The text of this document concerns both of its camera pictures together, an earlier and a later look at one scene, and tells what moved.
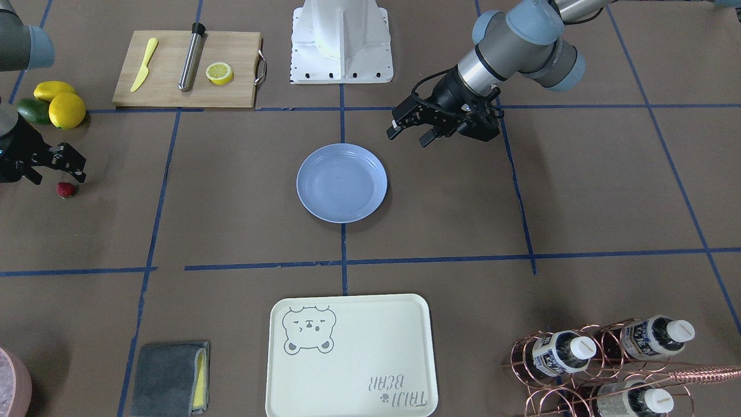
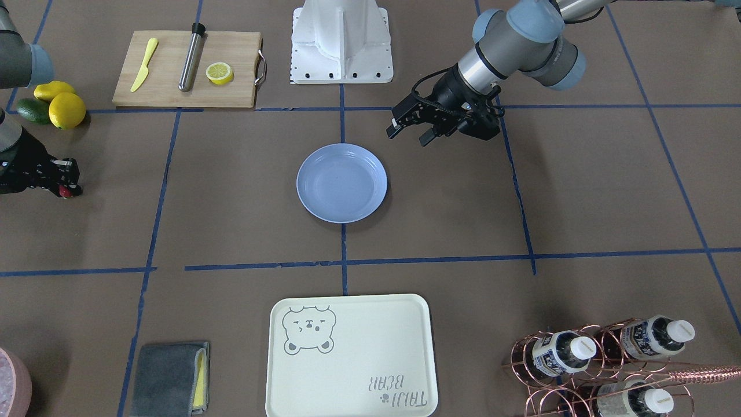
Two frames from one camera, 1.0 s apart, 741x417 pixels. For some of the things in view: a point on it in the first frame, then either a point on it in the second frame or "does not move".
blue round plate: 341,183 does not move
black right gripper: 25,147 → 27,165
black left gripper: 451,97 does not move
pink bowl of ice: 15,385 does not move
